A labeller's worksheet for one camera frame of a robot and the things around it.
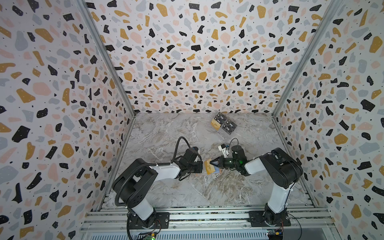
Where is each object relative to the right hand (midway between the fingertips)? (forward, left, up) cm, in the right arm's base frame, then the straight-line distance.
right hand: (210, 161), depth 89 cm
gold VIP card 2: (+30, -5, -2) cm, 30 cm away
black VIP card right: (+25, -13, +2) cm, 29 cm away
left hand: (-2, +2, -1) cm, 3 cm away
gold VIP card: (-3, 0, -3) cm, 4 cm away
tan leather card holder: (-4, -4, -4) cm, 7 cm away
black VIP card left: (+33, -8, +2) cm, 34 cm away
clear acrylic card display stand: (+29, -10, +2) cm, 31 cm away
